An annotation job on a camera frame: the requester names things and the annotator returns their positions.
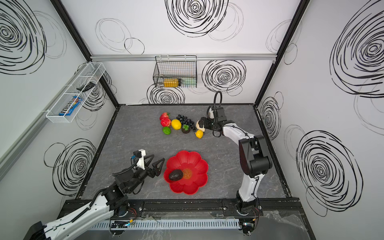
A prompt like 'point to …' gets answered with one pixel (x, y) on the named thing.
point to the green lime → (166, 130)
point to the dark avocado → (176, 175)
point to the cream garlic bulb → (198, 127)
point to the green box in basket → (188, 82)
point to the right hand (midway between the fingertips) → (204, 122)
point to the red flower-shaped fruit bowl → (186, 172)
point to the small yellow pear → (199, 134)
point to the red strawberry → (164, 114)
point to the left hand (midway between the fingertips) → (160, 158)
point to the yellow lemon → (176, 124)
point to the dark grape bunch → (184, 120)
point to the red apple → (165, 121)
